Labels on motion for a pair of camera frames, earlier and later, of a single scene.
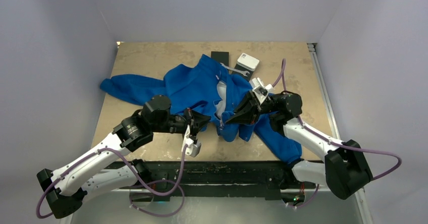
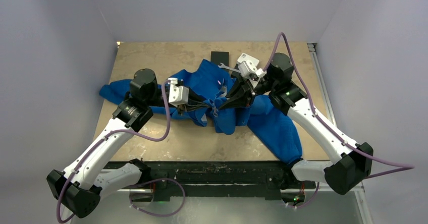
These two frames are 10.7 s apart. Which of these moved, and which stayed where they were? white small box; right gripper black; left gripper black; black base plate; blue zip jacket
Moved: left gripper black; blue zip jacket; right gripper black
Stayed: black base plate; white small box
